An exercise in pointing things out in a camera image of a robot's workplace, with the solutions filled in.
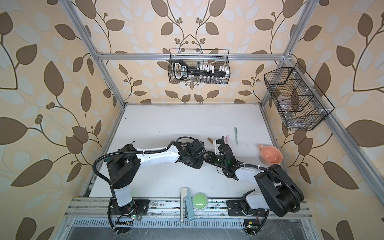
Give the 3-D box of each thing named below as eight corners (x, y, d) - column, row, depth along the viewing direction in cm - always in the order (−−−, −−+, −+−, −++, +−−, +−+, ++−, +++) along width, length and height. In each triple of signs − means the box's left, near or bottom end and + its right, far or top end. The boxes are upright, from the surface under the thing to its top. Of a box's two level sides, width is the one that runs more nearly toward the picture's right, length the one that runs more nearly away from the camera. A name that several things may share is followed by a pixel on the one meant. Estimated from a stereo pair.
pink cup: (261, 167, 90) (265, 162, 84) (256, 150, 97) (259, 144, 91) (279, 167, 90) (285, 162, 84) (273, 150, 97) (278, 144, 91)
